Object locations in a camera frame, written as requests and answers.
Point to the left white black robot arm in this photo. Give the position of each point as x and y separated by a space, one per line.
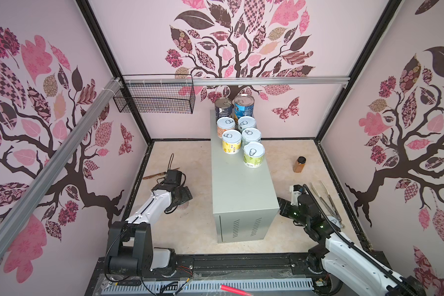
130 249

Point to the grey metal cabinet counter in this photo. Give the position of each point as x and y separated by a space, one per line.
244 199

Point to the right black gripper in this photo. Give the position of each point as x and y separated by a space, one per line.
286 203

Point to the white can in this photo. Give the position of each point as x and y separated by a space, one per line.
250 135

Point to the pink marker pen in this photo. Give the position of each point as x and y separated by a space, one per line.
234 291

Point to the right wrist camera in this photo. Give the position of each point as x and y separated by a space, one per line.
295 191

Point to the green label tin can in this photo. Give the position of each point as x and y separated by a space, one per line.
254 153

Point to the blue label tin can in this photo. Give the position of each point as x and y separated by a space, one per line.
243 106

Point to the diagonal aluminium bar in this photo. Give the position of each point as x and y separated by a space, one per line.
15 220

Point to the white slotted cable duct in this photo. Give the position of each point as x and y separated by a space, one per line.
207 287

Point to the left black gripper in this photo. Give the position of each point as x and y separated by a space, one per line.
185 194

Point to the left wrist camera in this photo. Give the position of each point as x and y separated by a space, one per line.
173 177

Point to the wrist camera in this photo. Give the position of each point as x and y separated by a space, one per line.
295 191
173 177

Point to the horizontal aluminium bar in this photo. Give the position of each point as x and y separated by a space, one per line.
308 80

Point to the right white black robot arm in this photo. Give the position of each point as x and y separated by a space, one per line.
339 256

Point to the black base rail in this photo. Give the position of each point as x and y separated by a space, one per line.
229 266

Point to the dark label tin can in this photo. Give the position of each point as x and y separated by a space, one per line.
223 108

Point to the yellow label tin can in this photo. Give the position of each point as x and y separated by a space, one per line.
231 141

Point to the amber jar black lid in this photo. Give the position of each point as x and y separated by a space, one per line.
299 164

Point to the metal tongs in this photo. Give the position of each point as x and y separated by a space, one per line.
328 202

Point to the orange label can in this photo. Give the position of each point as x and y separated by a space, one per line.
224 124

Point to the patterned can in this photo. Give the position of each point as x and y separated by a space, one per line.
246 122

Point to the copper table knife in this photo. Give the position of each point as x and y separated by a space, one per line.
154 175

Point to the black wire basket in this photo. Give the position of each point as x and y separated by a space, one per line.
156 93

